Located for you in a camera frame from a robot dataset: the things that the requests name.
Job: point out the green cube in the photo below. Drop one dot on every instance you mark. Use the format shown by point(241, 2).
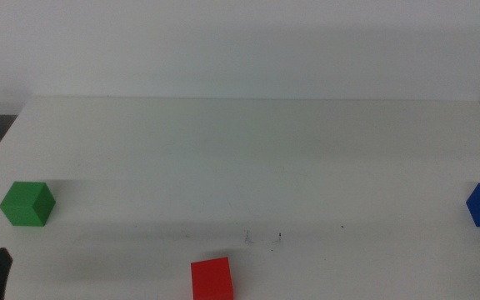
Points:
point(25, 204)

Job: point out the red cube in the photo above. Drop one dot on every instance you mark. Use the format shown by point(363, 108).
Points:
point(211, 280)

